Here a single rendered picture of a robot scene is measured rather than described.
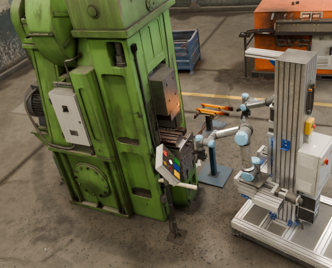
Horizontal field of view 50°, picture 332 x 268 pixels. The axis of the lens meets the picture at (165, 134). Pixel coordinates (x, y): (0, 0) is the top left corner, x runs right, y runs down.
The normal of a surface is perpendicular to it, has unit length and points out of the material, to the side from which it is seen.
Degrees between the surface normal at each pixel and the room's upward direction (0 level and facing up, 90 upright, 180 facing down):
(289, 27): 90
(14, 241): 0
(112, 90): 89
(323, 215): 0
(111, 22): 90
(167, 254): 0
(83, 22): 90
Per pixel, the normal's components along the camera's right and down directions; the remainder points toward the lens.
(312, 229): -0.15, -0.82
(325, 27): -0.40, 0.57
